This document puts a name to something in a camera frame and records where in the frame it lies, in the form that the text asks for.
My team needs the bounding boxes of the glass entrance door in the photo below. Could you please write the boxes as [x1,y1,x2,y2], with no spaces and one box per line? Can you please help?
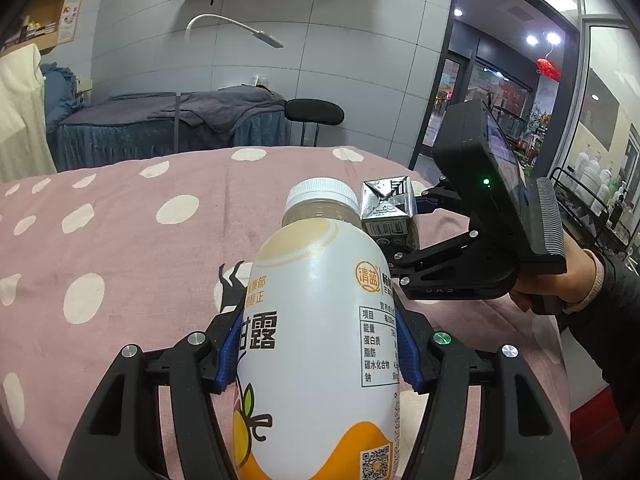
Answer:
[417,50,546,161]

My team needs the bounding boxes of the grey towel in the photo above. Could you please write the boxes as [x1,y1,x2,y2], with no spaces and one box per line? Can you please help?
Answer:
[107,85,288,131]

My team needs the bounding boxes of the row of white bottles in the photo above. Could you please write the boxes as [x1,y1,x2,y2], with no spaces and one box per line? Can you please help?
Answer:
[572,147,631,231]

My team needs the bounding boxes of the massage bed with blue skirt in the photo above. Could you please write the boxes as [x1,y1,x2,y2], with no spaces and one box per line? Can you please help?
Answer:
[47,85,293,171]

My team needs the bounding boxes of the black padded stool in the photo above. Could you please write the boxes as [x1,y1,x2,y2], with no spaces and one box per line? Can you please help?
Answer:
[284,98,346,148]

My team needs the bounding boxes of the silver and green milk carton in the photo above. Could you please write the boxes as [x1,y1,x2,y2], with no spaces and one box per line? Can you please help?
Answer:
[360,174,421,253]

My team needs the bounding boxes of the person's right hand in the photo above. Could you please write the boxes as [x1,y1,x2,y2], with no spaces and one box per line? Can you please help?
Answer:
[510,247,601,311]

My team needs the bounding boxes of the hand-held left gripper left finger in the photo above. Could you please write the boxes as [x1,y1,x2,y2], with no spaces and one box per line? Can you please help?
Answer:
[57,310,246,480]

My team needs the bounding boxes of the red hanging ornament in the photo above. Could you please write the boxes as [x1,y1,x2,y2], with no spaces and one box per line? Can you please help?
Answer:
[536,57,562,81]

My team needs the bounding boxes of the wall poster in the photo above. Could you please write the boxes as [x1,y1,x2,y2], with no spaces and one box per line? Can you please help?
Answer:
[56,0,83,43]

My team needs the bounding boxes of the white plastic drink bottle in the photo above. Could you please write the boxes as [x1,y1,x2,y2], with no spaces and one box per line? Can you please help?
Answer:
[231,177,403,480]

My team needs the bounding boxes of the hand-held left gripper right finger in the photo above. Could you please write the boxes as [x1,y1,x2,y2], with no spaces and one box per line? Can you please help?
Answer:
[395,305,583,480]

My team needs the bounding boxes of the blue cloth pile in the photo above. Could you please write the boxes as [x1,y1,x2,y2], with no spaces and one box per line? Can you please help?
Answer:
[40,62,83,133]

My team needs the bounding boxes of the person's right forearm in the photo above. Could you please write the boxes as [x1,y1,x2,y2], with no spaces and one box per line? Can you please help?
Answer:
[560,250,640,431]

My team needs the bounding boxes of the black wire shelf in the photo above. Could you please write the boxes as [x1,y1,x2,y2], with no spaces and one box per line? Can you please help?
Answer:
[550,167,640,261]

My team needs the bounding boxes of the pink polka dot blanket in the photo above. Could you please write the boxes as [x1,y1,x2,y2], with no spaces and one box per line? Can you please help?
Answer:
[0,146,573,480]

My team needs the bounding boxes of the white floor lamp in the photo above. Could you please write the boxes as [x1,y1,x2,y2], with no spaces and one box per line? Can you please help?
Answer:
[172,13,285,153]

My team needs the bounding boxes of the red glossy surface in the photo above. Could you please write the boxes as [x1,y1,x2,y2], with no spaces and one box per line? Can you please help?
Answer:
[567,395,631,441]

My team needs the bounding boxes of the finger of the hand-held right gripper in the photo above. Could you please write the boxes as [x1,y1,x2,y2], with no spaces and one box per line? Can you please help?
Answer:
[387,230,483,286]
[419,180,476,217]

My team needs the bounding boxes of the cream hanging cloth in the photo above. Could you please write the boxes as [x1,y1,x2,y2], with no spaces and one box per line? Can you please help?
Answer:
[0,42,58,183]

